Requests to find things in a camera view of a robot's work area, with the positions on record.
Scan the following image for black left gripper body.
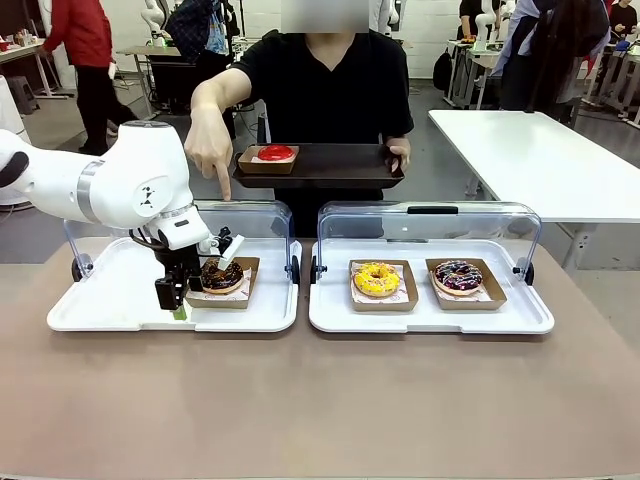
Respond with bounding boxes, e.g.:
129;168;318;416
150;243;204;282

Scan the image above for brown cardboard donut tray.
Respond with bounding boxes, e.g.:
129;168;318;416
236;144;301;176
424;257;509;311
348;258;421;313
183;255;262;310

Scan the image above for red glazed donut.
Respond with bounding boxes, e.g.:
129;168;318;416
256;143;296;163

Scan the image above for dark brown serving tray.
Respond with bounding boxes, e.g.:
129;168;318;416
230;142;406;190

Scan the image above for person's right forearm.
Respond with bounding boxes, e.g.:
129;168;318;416
190;73;247;130

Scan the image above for chocolate glazed donut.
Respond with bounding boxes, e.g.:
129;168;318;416
199;257;246;295

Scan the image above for yellow sprinkled donut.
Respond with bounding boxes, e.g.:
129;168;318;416
352;261;402;299

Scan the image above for person in black shirt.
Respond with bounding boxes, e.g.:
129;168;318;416
228;27;416;239

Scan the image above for purple drizzled donut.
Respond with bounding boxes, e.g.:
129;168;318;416
432;258;485;297

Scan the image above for person's right hand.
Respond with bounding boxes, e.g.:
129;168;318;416
183;111;237;203

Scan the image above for person's left hand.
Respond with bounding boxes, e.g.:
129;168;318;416
384;136;413;174

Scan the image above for white display tray base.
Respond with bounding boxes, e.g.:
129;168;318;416
46;235;304;334
308;237;557;335

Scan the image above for grey background workbench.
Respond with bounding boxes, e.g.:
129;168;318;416
116;44;182;117
446;37;503;110

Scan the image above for grey plastic stool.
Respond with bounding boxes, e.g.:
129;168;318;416
5;74;41;116

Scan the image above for bystander in blue plaid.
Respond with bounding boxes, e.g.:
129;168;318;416
164;0;239;142

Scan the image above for bystander in red top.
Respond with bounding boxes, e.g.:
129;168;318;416
36;0;137;157

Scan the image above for white desk with clutter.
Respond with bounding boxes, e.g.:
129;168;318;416
0;27;69;100

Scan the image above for black backpack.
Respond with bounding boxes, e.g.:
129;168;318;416
431;47;455;92

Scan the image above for large white table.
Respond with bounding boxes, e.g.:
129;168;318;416
428;108;640;274

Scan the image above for bystander in long dark coat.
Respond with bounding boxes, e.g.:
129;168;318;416
499;0;613;125

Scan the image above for seated bystander in black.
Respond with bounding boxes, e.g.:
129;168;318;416
609;0;639;37

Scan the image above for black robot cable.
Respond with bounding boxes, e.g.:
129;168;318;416
128;227;162;257

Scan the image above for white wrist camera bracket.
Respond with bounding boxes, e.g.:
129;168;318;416
216;226;247;270

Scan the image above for clear display lid black handle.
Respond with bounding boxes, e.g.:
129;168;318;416
310;201;544;286
62;199;302;285

